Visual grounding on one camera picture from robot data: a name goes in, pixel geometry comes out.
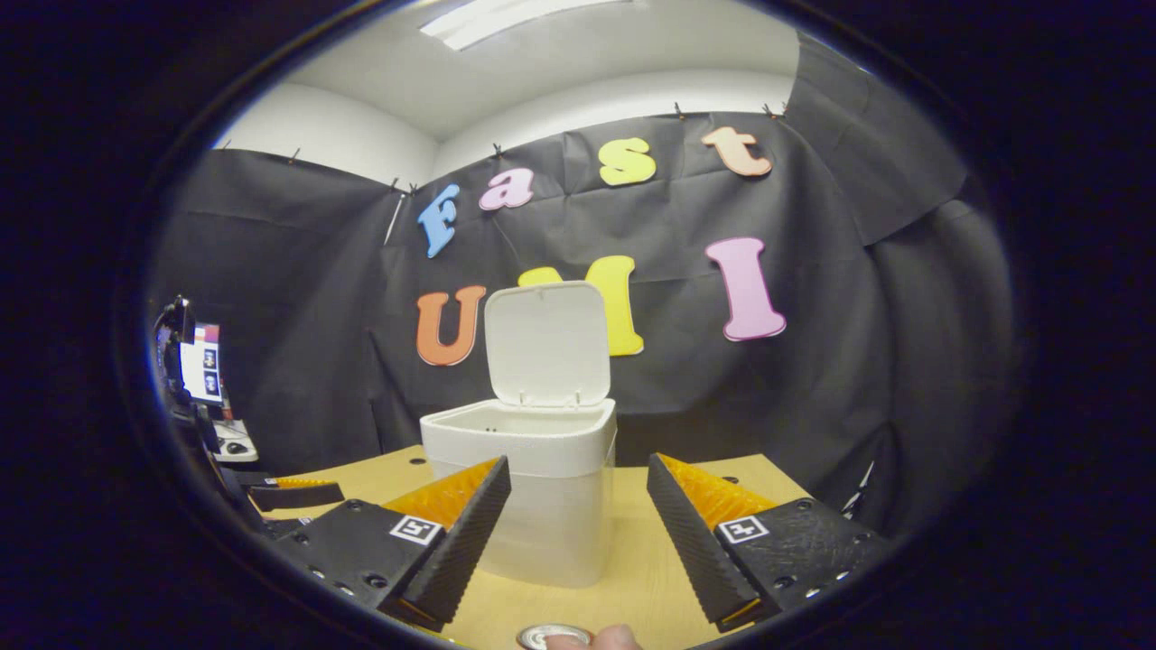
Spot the red pop can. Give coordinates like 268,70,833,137
517,623,593,650

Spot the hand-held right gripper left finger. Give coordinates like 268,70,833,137
271,456,512,631

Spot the white side desk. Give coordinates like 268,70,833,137
212,420,259,463

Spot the computer monitor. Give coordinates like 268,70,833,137
179,323,223,404

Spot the black backdrop cloth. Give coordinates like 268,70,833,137
149,32,1012,534

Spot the white desktop garbage bin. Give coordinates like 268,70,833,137
420,281,619,590

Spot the wooden desktop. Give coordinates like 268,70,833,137
262,444,814,650

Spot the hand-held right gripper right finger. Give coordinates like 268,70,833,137
647,453,890,631

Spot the ceiling light panel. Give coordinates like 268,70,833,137
420,0,624,51

